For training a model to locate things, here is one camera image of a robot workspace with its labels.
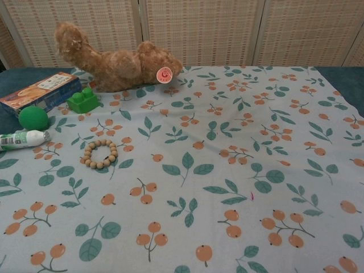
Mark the floral leaf fruit tablecloth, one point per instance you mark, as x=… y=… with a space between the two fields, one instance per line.
x=199 y=170

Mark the round red hang tag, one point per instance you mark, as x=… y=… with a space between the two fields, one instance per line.
x=164 y=74

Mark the brown teddy bear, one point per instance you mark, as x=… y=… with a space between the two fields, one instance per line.
x=113 y=68

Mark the green toy building block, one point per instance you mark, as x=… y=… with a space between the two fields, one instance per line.
x=84 y=102

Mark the woven bamboo screen panel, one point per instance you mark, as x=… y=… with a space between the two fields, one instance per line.
x=199 y=28
x=7 y=42
x=307 y=28
x=85 y=17
x=357 y=57

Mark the green ball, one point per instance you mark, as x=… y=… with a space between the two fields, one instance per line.
x=32 y=119

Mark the blue orange biscuit box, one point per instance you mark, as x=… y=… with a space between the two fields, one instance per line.
x=37 y=91

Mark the white green tube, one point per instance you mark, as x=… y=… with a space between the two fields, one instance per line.
x=20 y=139

